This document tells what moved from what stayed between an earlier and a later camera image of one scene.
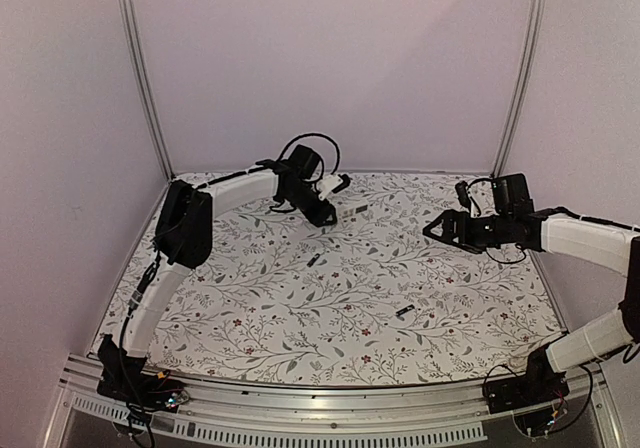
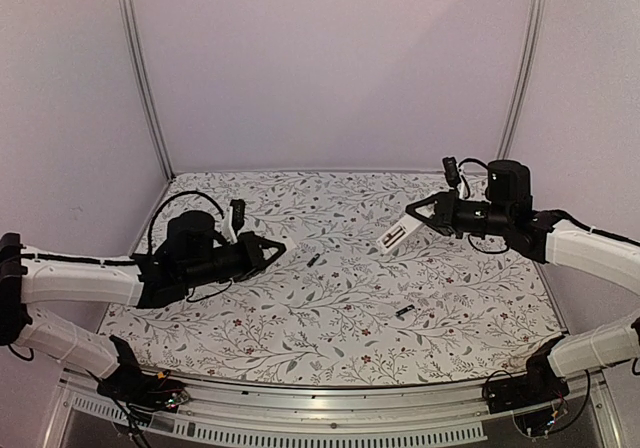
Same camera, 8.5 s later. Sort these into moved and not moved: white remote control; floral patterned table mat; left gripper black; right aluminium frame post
Moved: left gripper black; white remote control
Not moved: floral patterned table mat; right aluminium frame post
